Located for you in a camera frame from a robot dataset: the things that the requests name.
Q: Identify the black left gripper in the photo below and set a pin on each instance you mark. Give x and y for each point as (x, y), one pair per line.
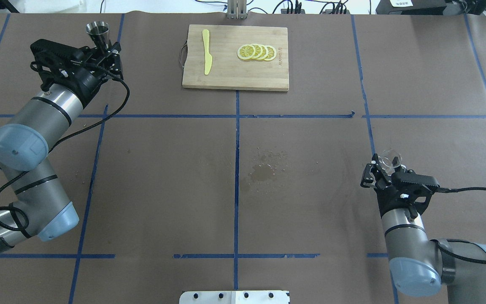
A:
(86, 80)

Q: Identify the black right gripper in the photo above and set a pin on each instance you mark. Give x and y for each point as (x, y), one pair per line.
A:
(387, 200)

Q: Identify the clear glass cup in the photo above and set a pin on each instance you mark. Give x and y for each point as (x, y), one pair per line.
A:
(389, 160)

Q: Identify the steel measuring jigger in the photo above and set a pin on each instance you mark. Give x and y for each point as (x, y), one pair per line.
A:
(98, 31)

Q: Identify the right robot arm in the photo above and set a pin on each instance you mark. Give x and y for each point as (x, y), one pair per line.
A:
(419, 267)

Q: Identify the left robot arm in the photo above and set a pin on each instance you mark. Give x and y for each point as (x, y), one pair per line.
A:
(33, 201)

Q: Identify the yellow plastic knife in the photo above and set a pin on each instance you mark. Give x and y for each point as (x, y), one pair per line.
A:
(208, 58)

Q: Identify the wooden cutting board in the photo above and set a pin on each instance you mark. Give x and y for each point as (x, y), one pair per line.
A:
(230, 72)

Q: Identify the lemon slice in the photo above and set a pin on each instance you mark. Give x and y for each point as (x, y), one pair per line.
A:
(271, 53)
(265, 53)
(259, 51)
(246, 52)

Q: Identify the black box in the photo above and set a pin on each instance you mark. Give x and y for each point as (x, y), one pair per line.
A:
(411, 7)

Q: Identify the aluminium frame post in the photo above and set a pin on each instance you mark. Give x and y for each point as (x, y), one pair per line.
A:
(237, 9)

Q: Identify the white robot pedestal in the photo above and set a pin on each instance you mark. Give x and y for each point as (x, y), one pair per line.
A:
(236, 297)

